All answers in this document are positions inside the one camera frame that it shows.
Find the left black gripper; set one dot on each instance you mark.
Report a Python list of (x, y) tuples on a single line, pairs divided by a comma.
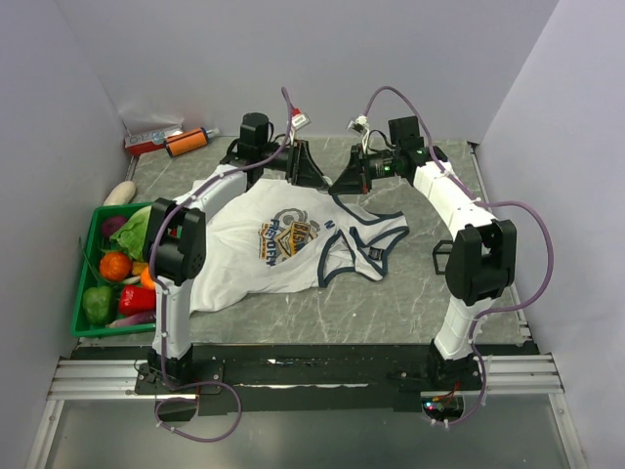
[(301, 169)]

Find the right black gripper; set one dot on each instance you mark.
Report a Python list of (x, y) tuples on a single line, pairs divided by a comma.
[(353, 177)]

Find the white printed tank top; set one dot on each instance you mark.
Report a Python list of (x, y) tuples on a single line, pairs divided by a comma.
[(279, 238)]

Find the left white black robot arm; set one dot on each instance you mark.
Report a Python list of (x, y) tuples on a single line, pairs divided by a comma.
[(175, 244)]

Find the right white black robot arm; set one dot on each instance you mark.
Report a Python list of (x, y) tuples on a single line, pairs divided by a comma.
[(481, 253)]

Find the orange black cylinder tool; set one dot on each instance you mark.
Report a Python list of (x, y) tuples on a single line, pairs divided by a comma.
[(191, 140)]

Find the red white box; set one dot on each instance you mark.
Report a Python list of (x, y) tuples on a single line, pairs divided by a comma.
[(149, 141)]

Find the green lettuce head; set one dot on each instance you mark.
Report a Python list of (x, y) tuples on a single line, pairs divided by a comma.
[(130, 238)]

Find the white radish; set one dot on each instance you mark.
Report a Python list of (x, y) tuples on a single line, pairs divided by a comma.
[(122, 194)]

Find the orange carrot slice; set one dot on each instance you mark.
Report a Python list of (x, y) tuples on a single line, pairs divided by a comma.
[(146, 280)]

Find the purple onion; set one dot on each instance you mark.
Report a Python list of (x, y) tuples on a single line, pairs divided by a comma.
[(111, 225)]

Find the orange tangerine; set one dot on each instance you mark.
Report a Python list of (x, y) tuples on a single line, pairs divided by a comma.
[(115, 266)]

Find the red bell pepper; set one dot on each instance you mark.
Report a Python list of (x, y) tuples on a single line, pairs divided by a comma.
[(135, 299)]

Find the purple eggplant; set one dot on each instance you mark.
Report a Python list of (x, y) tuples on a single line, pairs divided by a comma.
[(134, 320)]

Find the green plastic crate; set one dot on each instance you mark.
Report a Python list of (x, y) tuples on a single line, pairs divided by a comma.
[(114, 296)]

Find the green bell pepper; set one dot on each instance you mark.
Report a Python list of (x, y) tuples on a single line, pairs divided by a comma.
[(97, 303)]

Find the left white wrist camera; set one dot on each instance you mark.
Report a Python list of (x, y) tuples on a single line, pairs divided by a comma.
[(299, 119)]

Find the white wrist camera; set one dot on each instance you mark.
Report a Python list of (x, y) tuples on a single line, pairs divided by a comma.
[(299, 119), (359, 125)]

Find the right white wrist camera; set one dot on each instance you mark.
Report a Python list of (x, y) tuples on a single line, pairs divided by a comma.
[(359, 125)]

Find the black wire frame stand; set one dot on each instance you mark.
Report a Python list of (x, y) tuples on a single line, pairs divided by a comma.
[(440, 255)]

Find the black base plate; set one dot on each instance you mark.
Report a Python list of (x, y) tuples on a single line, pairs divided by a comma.
[(292, 377)]

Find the aluminium rail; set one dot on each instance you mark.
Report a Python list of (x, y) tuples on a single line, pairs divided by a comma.
[(76, 380)]

